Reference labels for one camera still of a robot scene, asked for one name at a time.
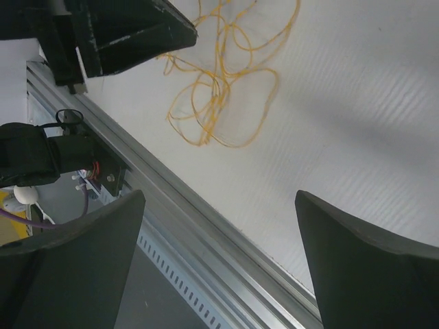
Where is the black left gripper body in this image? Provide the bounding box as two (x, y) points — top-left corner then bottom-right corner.
(1, 1), (86, 94)

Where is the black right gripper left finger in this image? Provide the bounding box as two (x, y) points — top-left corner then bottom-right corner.
(1, 191), (145, 328)

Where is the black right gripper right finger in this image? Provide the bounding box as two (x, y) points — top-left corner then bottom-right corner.
(295, 191), (438, 328)

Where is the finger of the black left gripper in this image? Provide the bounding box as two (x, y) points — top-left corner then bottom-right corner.
(64, 0), (198, 77)

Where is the yellow orange cable bundle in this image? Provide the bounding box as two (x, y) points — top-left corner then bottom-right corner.
(156, 0), (302, 149)

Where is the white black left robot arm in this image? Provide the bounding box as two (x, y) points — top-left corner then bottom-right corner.
(1, 1), (198, 193)

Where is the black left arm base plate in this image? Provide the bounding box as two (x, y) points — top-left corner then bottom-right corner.
(49, 109), (128, 197)

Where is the aluminium front rail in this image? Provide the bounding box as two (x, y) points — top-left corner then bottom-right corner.
(27, 61), (322, 328)

